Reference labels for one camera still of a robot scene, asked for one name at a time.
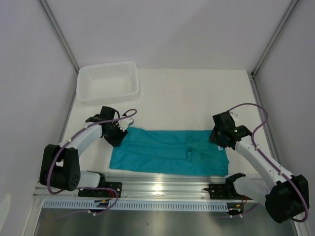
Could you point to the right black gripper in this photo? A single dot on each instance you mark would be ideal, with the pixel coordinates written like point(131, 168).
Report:
point(213, 139)

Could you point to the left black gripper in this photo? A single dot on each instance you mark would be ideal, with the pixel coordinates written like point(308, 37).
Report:
point(121, 133)

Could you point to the teal t-shirt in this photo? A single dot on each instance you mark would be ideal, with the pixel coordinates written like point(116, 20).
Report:
point(176, 152)

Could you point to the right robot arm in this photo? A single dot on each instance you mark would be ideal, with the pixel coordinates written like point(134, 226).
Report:
point(284, 195)

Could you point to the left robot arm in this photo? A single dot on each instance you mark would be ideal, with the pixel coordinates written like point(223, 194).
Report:
point(60, 168)

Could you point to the white plastic basket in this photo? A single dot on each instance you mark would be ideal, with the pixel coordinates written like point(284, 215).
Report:
point(108, 83)

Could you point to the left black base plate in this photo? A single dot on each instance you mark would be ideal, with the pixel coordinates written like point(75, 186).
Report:
point(104, 192)

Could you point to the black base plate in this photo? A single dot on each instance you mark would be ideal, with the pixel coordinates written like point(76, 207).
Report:
point(223, 192)
point(104, 192)

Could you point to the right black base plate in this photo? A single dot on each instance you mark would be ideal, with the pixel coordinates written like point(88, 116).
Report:
point(223, 192)

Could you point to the aluminium mounting rail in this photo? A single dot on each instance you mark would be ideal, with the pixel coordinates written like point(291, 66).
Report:
point(162, 187)

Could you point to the right aluminium frame post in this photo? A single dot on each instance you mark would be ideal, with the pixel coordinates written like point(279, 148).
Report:
point(292, 7)

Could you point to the aluminium frame post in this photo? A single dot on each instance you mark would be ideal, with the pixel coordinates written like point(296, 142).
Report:
point(58, 33)
point(292, 7)

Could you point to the white slotted cable duct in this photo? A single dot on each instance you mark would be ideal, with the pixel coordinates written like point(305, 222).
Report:
point(137, 205)

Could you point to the left aluminium frame post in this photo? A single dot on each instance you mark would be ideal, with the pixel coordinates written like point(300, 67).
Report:
point(58, 33)

